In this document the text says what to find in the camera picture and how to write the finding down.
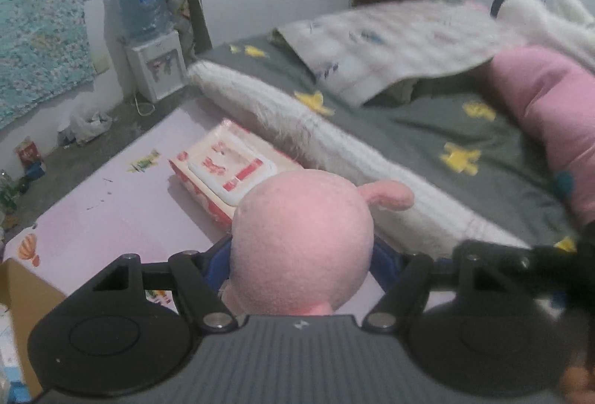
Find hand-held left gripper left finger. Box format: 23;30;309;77
95;237;240;333

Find white water dispenser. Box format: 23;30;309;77
125;30;184;104

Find pink body pillow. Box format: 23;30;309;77
486;46;595;228

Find checkered printed cloth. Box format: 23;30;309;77
274;0;528;107

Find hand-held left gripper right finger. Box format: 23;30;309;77
363;237;493;333

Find clear plastic bag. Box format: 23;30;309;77
58;107;113;147

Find white fuzzy blanket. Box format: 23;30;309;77
186;60;531;258

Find white plush toy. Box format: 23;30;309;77
490;0;595;75

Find brown cardboard box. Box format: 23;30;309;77
0;259;68;400

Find patterned framed board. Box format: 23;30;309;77
158;0;213;56

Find red can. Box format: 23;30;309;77
16;138;44;168

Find pink plush toy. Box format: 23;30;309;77
222;169;415;316

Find red and white wipes pack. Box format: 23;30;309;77
167;120;303;232

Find teal floral wall cloth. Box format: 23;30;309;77
0;0;100;130

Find grey blanket yellow prints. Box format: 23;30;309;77
200;30;582;253

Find blue water bottle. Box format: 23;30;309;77
115;0;173;40

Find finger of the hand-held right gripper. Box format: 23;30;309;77
453;239;595;312

